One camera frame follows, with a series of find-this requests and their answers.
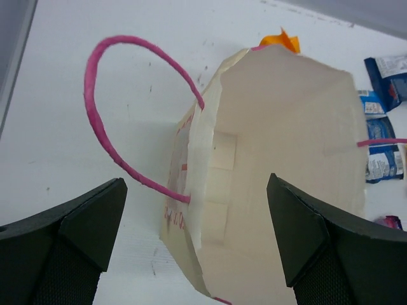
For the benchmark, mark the blue sweet chilli crisps bag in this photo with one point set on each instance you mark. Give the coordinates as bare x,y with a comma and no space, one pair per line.
388,79

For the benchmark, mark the aluminium front rail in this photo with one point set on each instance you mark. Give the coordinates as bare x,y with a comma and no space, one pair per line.
16,21

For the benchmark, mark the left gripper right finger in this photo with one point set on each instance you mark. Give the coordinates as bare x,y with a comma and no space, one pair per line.
330,256

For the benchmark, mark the dark blue chips bag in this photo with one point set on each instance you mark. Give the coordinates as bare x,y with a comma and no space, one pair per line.
384,160

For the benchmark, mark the purple blue snack packet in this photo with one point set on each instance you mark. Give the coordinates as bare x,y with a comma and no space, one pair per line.
391,221

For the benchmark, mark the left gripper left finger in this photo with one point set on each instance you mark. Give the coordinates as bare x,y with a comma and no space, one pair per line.
58,255

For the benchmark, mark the orange snack packet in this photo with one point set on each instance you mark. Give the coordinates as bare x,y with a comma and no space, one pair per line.
291,43

